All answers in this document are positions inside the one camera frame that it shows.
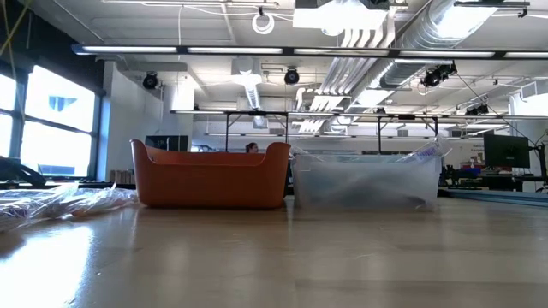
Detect orange plastic bin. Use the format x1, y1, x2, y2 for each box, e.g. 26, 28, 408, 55
130, 139, 292, 210

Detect white ceiling pipes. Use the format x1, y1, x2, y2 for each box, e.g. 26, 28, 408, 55
297, 16, 397, 134

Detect black workstation frame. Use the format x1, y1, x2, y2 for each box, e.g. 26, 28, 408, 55
170, 109, 548, 154

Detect small black monitor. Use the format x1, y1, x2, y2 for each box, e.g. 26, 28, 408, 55
144, 134, 190, 152

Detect yellow hanging cable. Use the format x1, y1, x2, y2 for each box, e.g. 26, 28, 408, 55
0, 0, 32, 86

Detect large window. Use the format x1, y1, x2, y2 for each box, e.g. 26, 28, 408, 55
0, 63, 104, 181

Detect clear plastic bin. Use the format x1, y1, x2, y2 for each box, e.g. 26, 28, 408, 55
292, 147, 442, 213

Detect white coiled cable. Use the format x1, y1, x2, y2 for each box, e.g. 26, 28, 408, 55
251, 11, 276, 36

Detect large black monitor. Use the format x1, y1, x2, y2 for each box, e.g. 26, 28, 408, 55
483, 133, 532, 169

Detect overhead rig light bar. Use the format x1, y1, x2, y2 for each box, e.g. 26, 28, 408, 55
71, 42, 548, 61

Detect cluttered desk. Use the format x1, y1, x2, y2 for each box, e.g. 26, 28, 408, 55
443, 160, 548, 193

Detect brown cardboard boxes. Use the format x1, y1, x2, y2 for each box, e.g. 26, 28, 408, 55
109, 169, 136, 185

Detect silver ventilation duct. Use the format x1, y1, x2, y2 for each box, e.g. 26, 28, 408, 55
378, 0, 500, 89

